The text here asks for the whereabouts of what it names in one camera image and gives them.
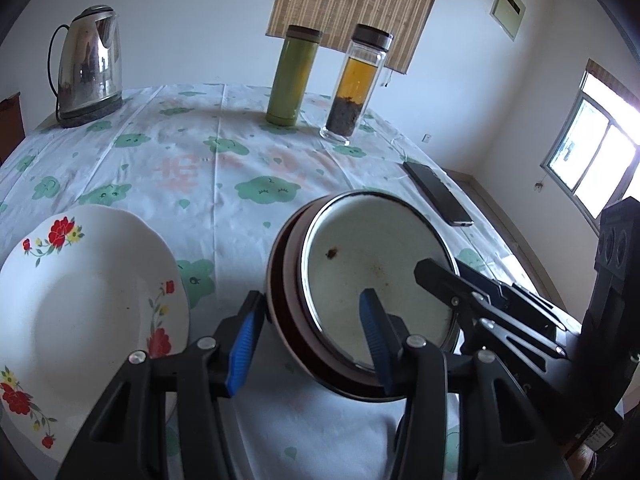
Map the white plate with red flowers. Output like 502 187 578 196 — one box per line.
0 204 191 466

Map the stainless steel bowl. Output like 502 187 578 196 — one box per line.
266 190 463 403

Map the stainless steel electric kettle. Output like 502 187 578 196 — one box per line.
47 5 123 111

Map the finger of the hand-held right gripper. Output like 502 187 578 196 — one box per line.
414 259 568 358
457 260 583 333

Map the white tablecloth with green clouds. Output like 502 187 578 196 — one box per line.
0 82 576 480

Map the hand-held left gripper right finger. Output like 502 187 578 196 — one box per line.
359 287 576 480

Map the black kettle base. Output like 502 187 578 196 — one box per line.
54 95 124 129

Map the black smartphone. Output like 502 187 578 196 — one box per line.
403 161 474 227

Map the glass tea bottle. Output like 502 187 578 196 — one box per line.
320 23 394 147

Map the green thermos flask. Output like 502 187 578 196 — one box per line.
265 25 323 127

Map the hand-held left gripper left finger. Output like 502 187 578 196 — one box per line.
55 290 266 480

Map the bamboo window blind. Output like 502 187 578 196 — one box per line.
265 0 451 75

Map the wall electrical panel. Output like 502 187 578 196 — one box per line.
490 0 527 42

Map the brown wooden sideboard cabinet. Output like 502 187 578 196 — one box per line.
0 91 27 163

